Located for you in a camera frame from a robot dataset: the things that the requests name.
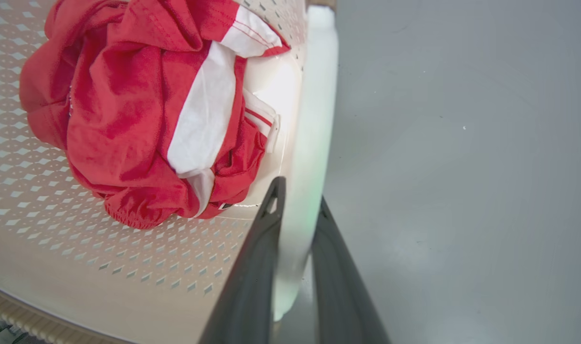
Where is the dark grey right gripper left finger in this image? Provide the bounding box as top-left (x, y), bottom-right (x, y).
top-left (198, 176), bottom-right (287, 344)

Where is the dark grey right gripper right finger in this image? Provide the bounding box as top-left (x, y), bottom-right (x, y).
top-left (311, 196), bottom-right (392, 344)

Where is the white perforated laundry basket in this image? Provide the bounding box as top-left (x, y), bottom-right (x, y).
top-left (0, 0), bottom-right (339, 344)

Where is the red and white garment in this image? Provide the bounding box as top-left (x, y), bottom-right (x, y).
top-left (19, 0), bottom-right (291, 230)

